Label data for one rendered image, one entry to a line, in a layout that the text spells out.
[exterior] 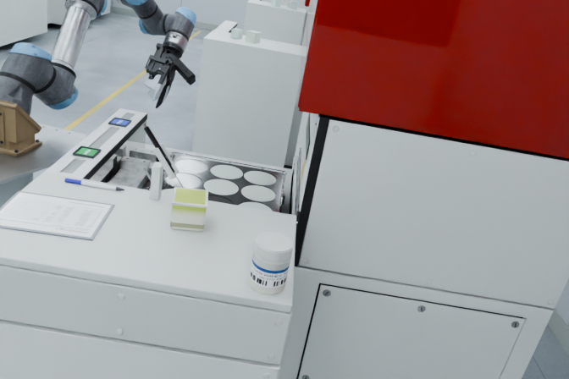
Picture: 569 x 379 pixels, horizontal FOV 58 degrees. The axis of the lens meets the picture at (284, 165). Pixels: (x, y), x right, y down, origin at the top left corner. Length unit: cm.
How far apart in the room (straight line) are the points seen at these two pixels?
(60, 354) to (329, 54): 81
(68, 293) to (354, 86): 71
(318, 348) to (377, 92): 73
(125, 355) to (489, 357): 96
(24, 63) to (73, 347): 100
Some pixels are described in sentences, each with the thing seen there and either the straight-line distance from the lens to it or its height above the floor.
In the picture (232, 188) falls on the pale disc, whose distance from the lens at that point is 147.
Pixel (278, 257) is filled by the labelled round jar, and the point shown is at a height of 105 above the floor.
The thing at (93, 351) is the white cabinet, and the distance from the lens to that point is 111.
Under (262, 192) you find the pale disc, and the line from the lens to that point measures 147.
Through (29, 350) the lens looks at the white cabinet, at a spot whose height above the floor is 76.
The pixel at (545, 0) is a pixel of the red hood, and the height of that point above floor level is 154.
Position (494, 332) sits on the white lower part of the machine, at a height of 72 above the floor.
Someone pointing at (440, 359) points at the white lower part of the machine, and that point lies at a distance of 155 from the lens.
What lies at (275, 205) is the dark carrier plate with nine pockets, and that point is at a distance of 141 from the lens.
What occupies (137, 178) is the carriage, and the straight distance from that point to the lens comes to 152.
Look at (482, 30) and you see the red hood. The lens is 117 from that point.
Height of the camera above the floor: 155
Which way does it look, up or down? 23 degrees down
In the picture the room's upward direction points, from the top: 11 degrees clockwise
